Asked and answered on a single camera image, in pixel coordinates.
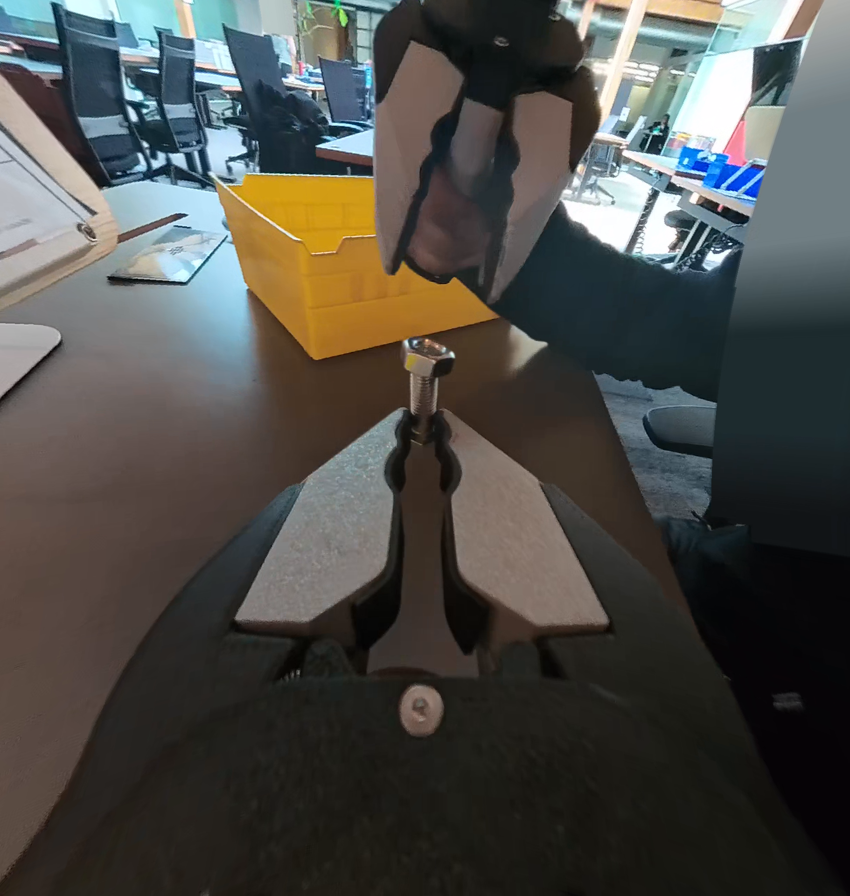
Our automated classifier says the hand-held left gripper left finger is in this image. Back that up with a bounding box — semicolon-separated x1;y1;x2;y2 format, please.
235;408;408;652

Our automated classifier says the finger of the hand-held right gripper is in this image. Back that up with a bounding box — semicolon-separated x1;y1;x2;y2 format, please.
481;93;576;305
372;40;468;276

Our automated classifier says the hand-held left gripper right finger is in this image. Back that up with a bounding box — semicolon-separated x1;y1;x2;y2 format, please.
433;408;612;657

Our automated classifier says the silver hex bolt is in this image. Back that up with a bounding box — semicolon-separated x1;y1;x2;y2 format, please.
400;336;458;436

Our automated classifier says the person's right forearm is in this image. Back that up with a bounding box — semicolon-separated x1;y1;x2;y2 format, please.
495;203;742;403

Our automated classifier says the person's right hand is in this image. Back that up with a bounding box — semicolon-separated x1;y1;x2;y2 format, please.
405;171;496;282

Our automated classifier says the grey office desk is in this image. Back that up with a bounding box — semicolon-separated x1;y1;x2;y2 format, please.
316;128;377;176
621;149;756;254

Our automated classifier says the black office chair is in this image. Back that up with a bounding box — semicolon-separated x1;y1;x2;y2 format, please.
50;2;154;188
154;28;214;188
222;24;328;176
319;57;375;139

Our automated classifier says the dark jacket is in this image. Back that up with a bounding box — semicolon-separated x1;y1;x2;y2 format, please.
256;79;329;174

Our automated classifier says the green plant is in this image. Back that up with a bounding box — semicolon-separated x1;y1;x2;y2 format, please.
295;0;350;37

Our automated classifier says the yellow plastic bin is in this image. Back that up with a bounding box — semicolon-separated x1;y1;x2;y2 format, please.
211;173;499;361

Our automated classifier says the black office chair seat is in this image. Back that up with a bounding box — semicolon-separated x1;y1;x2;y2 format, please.
642;405;717;459

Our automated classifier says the dark patterned card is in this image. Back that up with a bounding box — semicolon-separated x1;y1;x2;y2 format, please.
108;225;229;284

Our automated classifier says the wooden document stand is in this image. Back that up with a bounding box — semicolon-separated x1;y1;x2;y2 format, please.
0;52;119;421

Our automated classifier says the printed instruction sheet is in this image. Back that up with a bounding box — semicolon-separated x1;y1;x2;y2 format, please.
0;98;93;270

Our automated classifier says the metal page holder wire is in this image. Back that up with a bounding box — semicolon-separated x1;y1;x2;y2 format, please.
0;98;99;244

